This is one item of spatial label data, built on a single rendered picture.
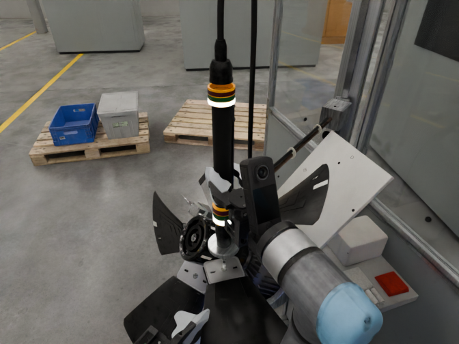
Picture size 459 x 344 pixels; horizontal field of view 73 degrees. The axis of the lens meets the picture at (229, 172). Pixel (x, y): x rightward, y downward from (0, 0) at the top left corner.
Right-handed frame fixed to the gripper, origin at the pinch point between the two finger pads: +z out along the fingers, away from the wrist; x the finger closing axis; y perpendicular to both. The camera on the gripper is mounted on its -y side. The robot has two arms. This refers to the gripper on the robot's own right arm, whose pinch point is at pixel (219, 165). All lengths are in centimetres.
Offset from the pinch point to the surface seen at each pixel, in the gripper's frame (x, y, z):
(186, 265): -6.0, 35.0, 7.9
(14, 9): -102, 136, 1347
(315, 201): 14.7, 5.8, -11.6
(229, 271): 1.0, 29.1, -3.0
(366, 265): 59, 62, -3
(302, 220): 10.2, 7.3, -13.4
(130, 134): 28, 133, 274
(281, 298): 13.5, 41.6, -8.6
